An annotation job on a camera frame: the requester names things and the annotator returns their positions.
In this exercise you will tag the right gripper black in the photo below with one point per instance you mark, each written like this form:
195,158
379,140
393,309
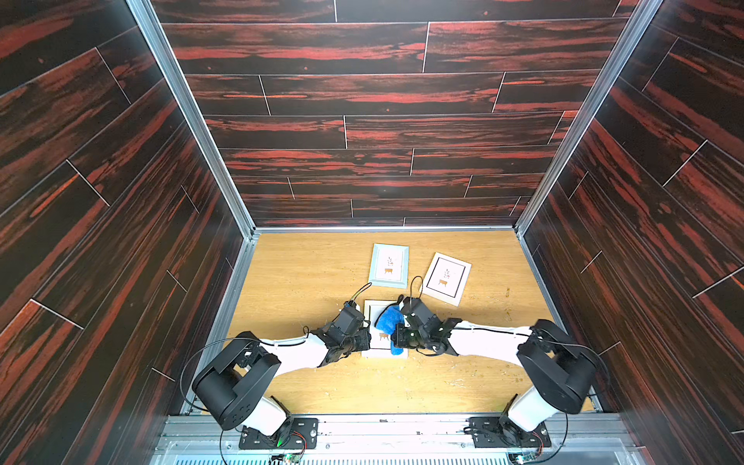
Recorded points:
404,335

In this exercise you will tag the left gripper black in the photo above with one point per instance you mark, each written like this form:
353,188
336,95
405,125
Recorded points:
364,342

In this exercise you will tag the blue microfiber cloth black trim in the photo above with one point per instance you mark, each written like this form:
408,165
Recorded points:
386,324

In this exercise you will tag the white picture frame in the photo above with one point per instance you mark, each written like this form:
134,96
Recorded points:
372,309

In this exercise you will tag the white picture frame deer print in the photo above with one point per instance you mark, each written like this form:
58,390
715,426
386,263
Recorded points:
446,279

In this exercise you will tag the grey-green picture frame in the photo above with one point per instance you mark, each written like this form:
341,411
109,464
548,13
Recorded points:
389,266

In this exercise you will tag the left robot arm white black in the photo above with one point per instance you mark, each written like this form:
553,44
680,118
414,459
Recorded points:
232,387

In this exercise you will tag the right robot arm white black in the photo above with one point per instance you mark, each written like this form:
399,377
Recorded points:
561,371

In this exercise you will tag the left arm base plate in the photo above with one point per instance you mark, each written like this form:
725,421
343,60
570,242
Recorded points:
296,434

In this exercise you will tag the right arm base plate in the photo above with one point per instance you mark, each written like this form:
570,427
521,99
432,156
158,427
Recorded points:
494,433

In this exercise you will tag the aluminium front rail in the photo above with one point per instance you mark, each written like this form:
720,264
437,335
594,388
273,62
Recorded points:
401,439

